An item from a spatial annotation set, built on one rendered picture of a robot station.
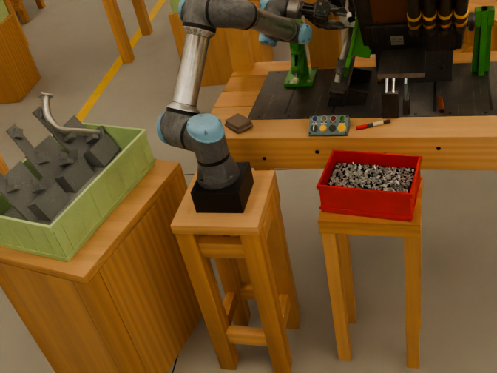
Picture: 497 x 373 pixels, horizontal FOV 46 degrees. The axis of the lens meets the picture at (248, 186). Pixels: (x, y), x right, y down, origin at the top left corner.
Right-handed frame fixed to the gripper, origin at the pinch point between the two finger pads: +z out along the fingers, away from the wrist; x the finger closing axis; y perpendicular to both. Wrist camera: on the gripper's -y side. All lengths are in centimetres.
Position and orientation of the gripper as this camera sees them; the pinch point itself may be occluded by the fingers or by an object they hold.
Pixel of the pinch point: (349, 21)
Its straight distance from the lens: 240.4
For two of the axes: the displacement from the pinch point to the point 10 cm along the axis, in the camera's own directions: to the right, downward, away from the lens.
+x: 2.4, -9.7, 0.6
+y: -1.2, -0.9, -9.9
